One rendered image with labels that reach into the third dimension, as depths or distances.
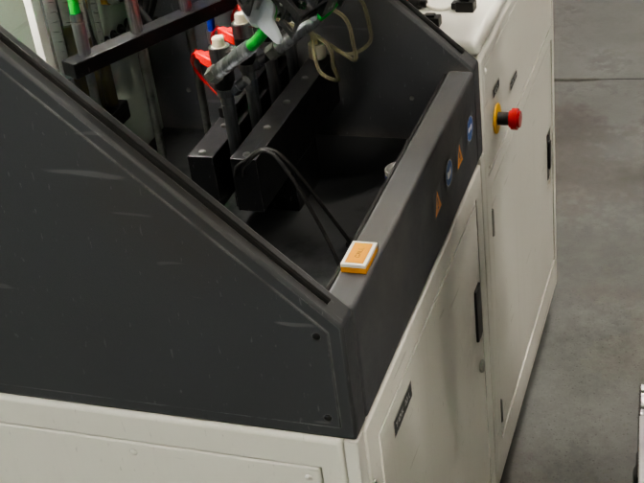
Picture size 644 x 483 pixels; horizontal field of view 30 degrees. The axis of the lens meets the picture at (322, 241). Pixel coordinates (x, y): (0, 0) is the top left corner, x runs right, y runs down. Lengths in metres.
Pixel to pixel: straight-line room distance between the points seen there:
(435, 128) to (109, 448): 0.61
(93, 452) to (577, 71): 2.83
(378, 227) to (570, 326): 1.47
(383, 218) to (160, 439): 0.38
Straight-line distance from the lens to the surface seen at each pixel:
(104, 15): 1.88
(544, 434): 2.57
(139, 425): 1.50
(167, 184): 1.27
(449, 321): 1.78
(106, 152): 1.28
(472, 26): 1.91
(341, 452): 1.40
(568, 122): 3.77
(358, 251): 1.38
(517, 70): 2.20
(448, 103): 1.73
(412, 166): 1.57
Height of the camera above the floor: 1.70
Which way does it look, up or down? 32 degrees down
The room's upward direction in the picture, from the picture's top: 8 degrees counter-clockwise
